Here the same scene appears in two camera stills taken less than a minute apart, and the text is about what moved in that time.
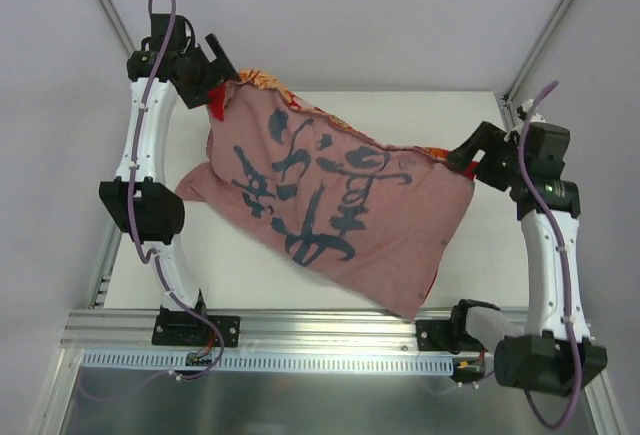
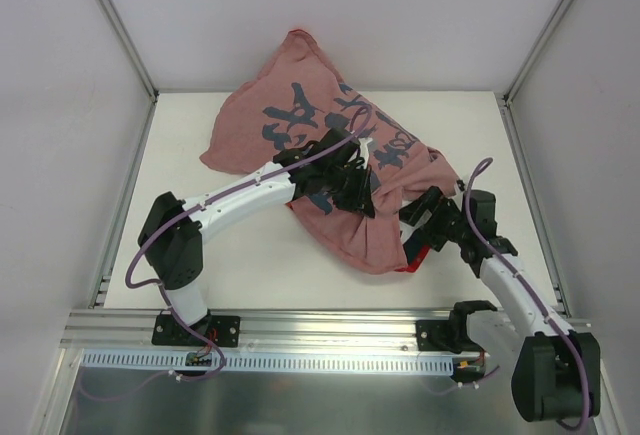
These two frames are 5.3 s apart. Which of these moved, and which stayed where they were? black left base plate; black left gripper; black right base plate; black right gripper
Moved: black left gripper; black right gripper
Stayed: black right base plate; black left base plate
